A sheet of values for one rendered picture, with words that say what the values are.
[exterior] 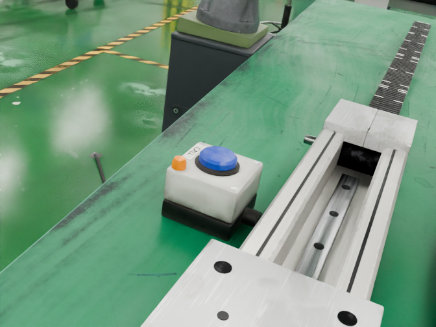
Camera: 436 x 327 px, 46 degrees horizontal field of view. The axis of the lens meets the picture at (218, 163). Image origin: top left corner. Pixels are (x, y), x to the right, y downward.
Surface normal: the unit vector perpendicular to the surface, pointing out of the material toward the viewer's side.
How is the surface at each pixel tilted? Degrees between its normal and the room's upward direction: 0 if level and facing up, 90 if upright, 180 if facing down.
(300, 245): 0
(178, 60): 90
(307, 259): 0
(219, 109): 0
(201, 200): 90
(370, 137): 90
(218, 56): 90
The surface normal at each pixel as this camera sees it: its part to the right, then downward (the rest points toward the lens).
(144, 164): 0.14, -0.86
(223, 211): -0.40, 0.39
